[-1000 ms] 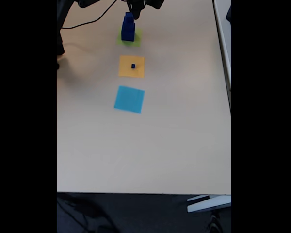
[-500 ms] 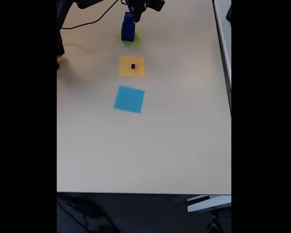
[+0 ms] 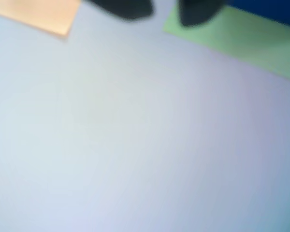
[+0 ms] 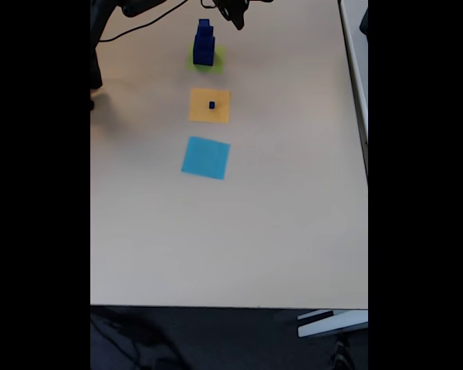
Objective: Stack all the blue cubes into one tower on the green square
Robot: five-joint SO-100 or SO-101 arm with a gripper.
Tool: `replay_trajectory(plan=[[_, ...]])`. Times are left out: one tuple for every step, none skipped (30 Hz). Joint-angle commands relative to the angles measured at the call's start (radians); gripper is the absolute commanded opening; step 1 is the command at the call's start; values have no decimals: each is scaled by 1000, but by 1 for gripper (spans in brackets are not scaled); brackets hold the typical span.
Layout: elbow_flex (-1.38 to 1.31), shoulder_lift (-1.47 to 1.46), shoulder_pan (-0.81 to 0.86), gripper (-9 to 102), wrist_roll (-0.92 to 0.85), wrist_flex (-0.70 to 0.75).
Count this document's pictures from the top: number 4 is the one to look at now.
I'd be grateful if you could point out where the small blue cube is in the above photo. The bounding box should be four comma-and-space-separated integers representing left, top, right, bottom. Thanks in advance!
194, 25, 217, 52

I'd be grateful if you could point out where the green paper square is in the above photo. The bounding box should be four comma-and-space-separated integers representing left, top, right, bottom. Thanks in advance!
185, 44, 227, 75

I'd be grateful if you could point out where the orange paper square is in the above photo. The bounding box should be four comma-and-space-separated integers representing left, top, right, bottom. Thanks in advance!
188, 86, 232, 125

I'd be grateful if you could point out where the light blue paper square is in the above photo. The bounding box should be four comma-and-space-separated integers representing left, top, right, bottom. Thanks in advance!
181, 135, 232, 181

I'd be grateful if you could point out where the large blue cube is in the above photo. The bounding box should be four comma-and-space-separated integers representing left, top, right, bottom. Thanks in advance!
192, 38, 218, 67

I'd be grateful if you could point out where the white side table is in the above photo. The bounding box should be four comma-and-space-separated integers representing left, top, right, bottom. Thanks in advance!
337, 0, 369, 182

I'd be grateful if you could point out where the white table leg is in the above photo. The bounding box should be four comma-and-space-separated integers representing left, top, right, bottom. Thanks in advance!
296, 309, 369, 339

